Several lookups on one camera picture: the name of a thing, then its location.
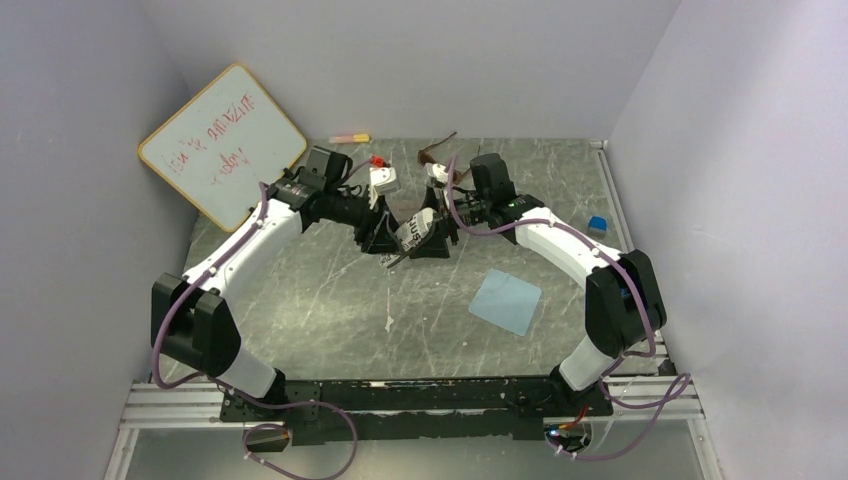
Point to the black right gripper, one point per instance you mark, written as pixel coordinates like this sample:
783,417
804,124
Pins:
436,248

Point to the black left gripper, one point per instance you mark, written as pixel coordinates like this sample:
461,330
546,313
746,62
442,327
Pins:
380,235

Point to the light blue cloth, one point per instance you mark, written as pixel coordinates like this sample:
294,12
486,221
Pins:
506,301

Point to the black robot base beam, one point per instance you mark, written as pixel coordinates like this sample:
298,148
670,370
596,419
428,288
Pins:
521,407

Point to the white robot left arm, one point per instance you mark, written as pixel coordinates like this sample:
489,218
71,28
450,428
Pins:
193,332

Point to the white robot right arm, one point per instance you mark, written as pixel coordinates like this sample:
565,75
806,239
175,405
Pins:
623,303

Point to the pink yellow marker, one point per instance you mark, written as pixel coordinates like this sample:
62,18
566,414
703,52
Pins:
350,139

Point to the blue whiteboard eraser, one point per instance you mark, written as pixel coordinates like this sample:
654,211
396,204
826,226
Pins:
597,227

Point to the yellow framed whiteboard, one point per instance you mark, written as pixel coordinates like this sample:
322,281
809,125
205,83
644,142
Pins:
221,145

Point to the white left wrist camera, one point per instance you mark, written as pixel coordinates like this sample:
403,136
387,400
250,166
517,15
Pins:
383,180

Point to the aluminium frame rail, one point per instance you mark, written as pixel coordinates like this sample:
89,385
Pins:
177,434

